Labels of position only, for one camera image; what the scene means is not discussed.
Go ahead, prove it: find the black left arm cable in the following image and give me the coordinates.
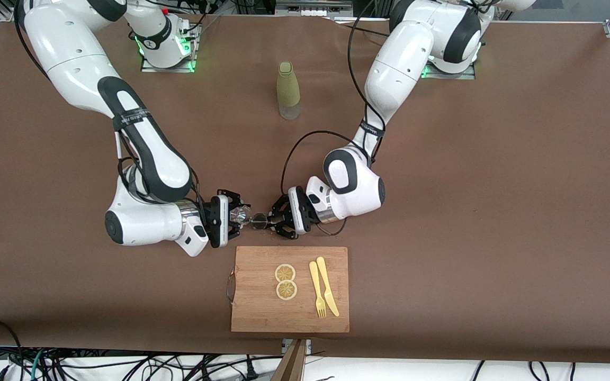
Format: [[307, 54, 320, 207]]
[[280, 0, 386, 237]]

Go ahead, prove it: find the wooden cutting board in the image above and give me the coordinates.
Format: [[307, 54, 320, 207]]
[[227, 246, 350, 333]]

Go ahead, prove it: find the brown table cover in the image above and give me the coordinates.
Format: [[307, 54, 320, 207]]
[[0, 10, 610, 365]]

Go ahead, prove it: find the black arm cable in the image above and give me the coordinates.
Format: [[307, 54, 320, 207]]
[[280, 0, 386, 237], [14, 0, 205, 212]]

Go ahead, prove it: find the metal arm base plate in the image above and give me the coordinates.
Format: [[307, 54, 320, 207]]
[[141, 24, 197, 73], [421, 62, 476, 80]]

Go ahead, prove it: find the yellow plastic fork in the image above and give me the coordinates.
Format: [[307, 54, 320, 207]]
[[309, 261, 327, 319]]

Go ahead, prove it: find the yellow plastic knife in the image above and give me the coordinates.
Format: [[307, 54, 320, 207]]
[[316, 256, 340, 318]]

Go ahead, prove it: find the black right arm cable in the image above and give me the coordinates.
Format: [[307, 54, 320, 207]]
[[14, 0, 205, 212]]

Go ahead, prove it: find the wooden stick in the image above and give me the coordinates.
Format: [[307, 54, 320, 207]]
[[272, 339, 307, 381]]

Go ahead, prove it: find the grey background device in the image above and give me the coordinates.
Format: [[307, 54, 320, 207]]
[[276, 0, 353, 17]]

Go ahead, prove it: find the teal cable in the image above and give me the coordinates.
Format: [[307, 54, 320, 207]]
[[30, 350, 45, 381]]

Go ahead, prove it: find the green sleeved glass bottle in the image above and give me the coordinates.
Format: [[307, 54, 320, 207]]
[[277, 61, 301, 120]]

